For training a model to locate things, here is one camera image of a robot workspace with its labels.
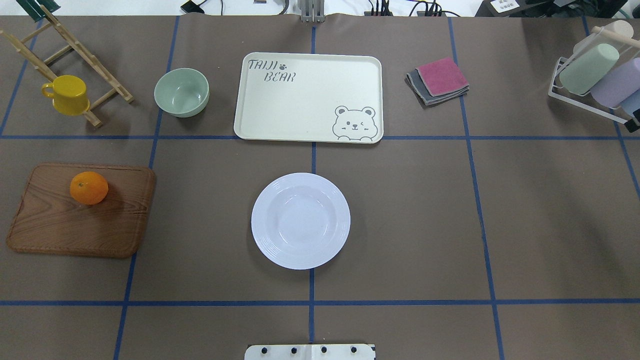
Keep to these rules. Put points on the white round plate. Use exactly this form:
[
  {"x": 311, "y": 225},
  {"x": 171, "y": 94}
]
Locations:
[{"x": 300, "y": 221}]

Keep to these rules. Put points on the orange fruit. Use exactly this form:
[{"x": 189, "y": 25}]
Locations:
[{"x": 88, "y": 188}]

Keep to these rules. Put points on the cream bear serving tray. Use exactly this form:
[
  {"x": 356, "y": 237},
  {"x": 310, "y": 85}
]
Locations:
[{"x": 310, "y": 98}]

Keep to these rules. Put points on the grey cloth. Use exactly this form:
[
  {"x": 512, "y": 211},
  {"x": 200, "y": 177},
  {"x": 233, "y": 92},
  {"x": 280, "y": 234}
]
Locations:
[{"x": 414, "y": 80}]

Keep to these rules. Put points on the pink cloth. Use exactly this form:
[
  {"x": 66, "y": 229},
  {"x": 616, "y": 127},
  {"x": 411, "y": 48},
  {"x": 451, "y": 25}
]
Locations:
[{"x": 442, "y": 77}]

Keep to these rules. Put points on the green bowl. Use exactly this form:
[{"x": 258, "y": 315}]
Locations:
[{"x": 182, "y": 92}]

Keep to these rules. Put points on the wooden drying rack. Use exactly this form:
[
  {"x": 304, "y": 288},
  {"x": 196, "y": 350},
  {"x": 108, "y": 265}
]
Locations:
[{"x": 43, "y": 9}]

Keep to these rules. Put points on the yellow mug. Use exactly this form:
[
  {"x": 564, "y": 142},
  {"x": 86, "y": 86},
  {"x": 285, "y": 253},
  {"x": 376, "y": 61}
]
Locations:
[{"x": 68, "y": 94}]

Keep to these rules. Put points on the wooden cutting board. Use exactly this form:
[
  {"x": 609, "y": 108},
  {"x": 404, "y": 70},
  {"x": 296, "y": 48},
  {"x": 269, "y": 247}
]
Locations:
[{"x": 50, "y": 221}]

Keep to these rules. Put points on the green cup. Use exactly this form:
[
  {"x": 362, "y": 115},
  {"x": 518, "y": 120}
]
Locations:
[{"x": 585, "y": 71}]

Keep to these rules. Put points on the purple cup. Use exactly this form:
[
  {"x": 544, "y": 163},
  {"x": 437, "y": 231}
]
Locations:
[{"x": 617, "y": 85}]

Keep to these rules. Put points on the blue cup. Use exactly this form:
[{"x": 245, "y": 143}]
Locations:
[{"x": 631, "y": 104}]

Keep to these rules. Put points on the beige cup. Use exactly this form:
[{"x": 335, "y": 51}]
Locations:
[{"x": 621, "y": 27}]

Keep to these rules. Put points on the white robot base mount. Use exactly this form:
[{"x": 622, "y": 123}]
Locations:
[{"x": 338, "y": 351}]

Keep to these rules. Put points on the white wire cup rack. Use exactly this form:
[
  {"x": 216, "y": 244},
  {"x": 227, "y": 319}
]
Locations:
[{"x": 586, "y": 102}]

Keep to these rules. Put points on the wooden rack handle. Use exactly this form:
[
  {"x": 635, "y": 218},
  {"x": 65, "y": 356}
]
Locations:
[{"x": 616, "y": 36}]

